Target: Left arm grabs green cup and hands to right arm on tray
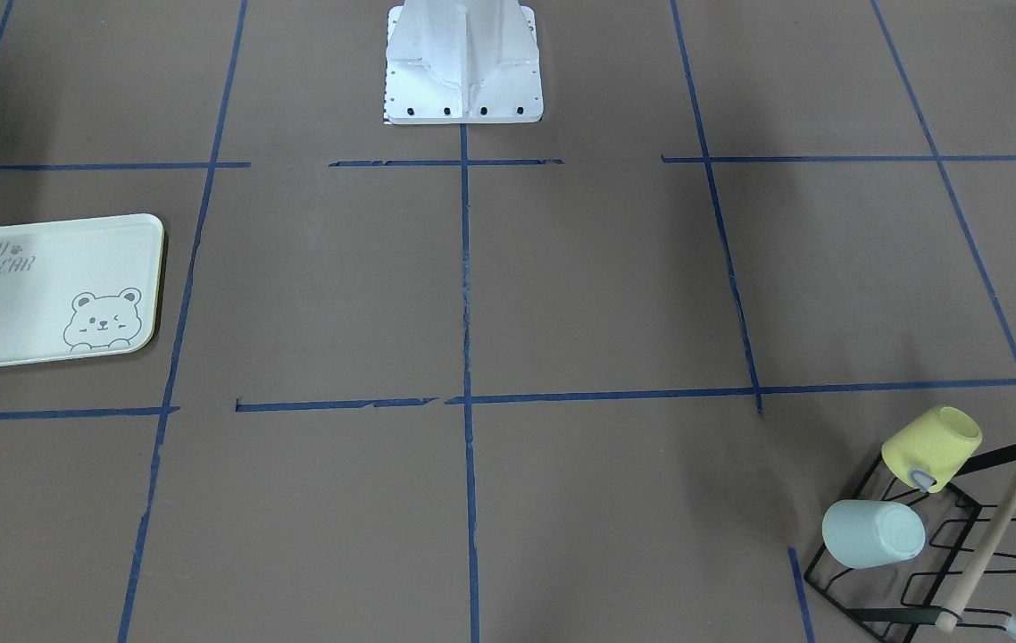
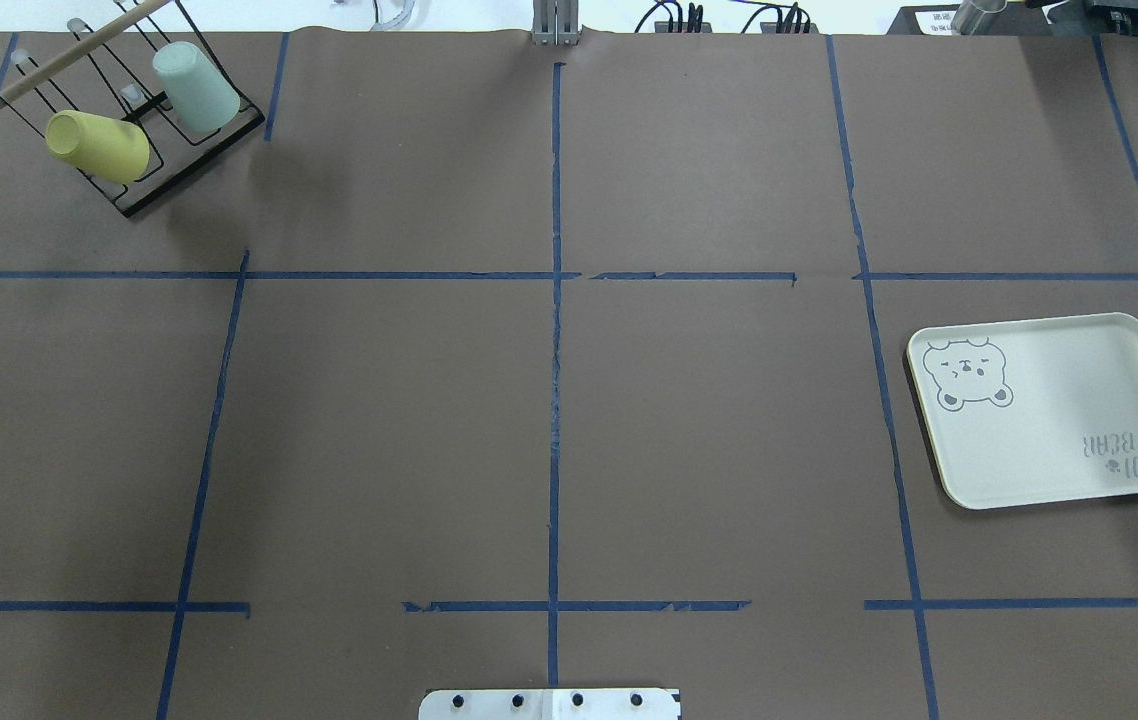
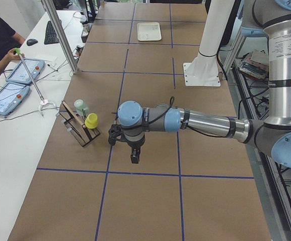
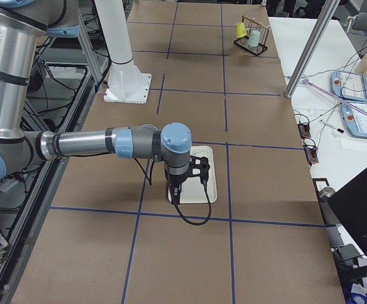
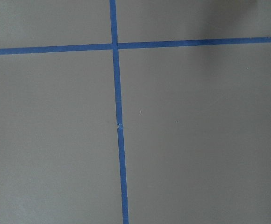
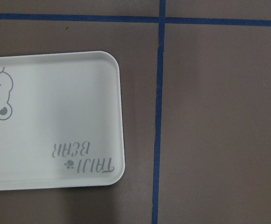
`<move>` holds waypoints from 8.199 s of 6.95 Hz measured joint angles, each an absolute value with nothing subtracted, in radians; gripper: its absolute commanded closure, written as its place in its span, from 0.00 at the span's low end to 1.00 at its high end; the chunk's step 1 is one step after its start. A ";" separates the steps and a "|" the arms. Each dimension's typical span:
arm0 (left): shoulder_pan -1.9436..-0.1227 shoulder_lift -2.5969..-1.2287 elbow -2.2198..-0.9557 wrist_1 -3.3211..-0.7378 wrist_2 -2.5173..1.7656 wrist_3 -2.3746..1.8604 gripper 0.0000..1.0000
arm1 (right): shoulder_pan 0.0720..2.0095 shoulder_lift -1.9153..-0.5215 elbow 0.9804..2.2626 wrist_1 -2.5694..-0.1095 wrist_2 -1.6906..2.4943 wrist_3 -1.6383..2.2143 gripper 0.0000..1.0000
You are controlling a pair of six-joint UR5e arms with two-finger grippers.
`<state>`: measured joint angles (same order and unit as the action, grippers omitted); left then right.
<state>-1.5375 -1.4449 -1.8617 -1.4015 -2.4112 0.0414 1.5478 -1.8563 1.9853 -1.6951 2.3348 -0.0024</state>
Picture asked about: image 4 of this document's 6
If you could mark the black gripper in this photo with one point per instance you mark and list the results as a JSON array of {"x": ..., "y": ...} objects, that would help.
[{"x": 176, "y": 179}]

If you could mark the pale green cup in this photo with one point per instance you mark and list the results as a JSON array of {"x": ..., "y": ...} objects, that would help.
[{"x": 254, "y": 37}]

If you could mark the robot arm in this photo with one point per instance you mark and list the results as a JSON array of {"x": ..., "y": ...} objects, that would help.
[{"x": 21, "y": 24}]

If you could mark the cream bear tray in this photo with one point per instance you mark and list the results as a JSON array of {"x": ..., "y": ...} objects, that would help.
[{"x": 192, "y": 191}]

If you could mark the yellow cup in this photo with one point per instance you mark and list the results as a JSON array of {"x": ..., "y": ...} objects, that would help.
[{"x": 240, "y": 30}]

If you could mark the brown paper table cover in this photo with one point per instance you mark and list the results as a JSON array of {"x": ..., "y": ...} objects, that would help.
[{"x": 109, "y": 237}]

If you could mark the lower orange connector box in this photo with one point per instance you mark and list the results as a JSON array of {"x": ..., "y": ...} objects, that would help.
[{"x": 311, "y": 153}]

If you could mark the orange connector box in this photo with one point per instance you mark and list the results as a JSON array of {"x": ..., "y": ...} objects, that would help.
[
  {"x": 304, "y": 130},
  {"x": 311, "y": 153}
]

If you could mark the upper orange connector box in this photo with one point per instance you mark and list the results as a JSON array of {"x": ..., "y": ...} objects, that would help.
[{"x": 304, "y": 130}]

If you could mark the silver metal cylinder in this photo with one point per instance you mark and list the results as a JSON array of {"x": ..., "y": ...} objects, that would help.
[{"x": 325, "y": 193}]

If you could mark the black marker pen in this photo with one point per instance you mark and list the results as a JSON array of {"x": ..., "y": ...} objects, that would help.
[{"x": 332, "y": 127}]

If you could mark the black laptop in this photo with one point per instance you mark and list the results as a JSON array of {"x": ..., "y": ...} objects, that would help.
[{"x": 349, "y": 204}]

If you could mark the lower teach pendant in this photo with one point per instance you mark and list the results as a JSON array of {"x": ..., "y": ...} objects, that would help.
[{"x": 354, "y": 115}]

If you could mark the teach pendant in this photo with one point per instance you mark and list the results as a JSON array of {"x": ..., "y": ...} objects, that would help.
[
  {"x": 349, "y": 85},
  {"x": 354, "y": 115}
]

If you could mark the upper teach pendant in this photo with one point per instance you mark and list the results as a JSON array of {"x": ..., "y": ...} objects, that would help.
[{"x": 349, "y": 85}]

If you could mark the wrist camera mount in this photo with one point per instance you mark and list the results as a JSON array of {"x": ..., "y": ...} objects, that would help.
[{"x": 199, "y": 167}]

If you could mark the white camera pole base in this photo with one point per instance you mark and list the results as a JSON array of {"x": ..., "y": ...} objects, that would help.
[{"x": 126, "y": 83}]

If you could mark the black wire cup rack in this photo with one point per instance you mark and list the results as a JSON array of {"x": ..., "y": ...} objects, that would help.
[{"x": 253, "y": 24}]

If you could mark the aluminium frame post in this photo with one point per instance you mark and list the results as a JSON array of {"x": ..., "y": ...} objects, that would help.
[{"x": 317, "y": 32}]

